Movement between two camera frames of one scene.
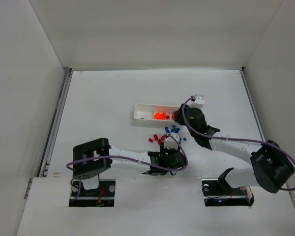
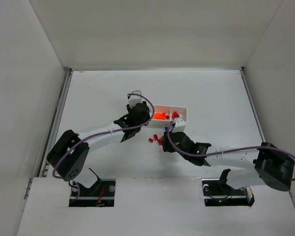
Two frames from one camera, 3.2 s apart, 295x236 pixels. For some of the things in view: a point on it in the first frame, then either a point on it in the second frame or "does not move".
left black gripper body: [165, 149] -> [142, 111]
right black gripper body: [182, 116] -> [169, 140]
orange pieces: [159, 116] does not move
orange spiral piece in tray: [162, 116] does not move
